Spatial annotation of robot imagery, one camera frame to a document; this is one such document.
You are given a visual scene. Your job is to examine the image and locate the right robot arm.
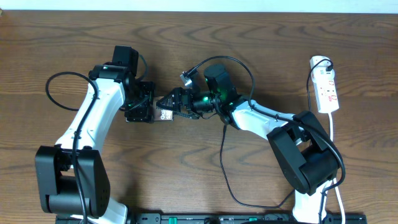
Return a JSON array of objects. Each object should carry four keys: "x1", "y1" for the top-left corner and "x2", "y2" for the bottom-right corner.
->
[{"x1": 156, "y1": 64, "x2": 345, "y2": 223}]

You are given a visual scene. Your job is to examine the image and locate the black USB charging cable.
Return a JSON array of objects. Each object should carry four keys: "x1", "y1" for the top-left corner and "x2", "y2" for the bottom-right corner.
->
[{"x1": 219, "y1": 58, "x2": 335, "y2": 209}]

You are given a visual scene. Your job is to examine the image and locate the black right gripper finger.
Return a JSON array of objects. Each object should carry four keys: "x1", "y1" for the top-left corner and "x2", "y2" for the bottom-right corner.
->
[
  {"x1": 173, "y1": 111, "x2": 201, "y2": 119},
  {"x1": 156, "y1": 88, "x2": 183, "y2": 111}
]

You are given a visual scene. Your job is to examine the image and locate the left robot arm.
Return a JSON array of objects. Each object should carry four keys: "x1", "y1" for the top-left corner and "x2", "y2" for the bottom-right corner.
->
[{"x1": 35, "y1": 45, "x2": 155, "y2": 223}]

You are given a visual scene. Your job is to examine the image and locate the white power strip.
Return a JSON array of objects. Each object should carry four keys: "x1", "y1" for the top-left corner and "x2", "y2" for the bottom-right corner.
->
[{"x1": 311, "y1": 67, "x2": 340, "y2": 114}]

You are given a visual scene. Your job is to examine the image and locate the white power strip cord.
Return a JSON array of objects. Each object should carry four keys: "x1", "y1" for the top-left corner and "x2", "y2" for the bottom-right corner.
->
[{"x1": 328, "y1": 112, "x2": 347, "y2": 224}]

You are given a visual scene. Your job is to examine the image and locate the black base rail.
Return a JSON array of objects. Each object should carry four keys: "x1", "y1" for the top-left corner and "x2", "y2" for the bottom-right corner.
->
[{"x1": 55, "y1": 213, "x2": 368, "y2": 224}]

